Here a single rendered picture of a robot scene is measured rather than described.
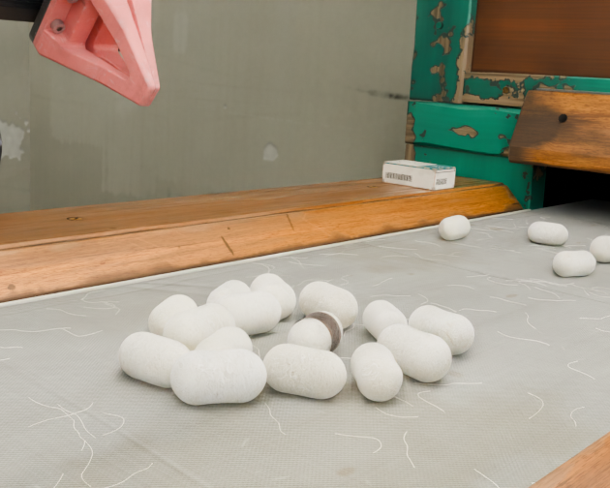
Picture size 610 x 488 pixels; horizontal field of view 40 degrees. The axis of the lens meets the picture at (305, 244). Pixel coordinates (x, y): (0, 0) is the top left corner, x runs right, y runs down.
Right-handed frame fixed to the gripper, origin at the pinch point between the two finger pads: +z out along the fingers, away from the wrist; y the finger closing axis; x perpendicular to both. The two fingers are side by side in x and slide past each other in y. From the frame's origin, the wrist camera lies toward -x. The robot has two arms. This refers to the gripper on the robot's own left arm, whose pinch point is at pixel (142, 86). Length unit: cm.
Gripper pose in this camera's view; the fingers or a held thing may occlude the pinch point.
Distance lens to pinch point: 46.1
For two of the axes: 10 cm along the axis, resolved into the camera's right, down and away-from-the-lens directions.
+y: 6.7, -1.2, 7.3
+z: 5.3, 7.7, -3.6
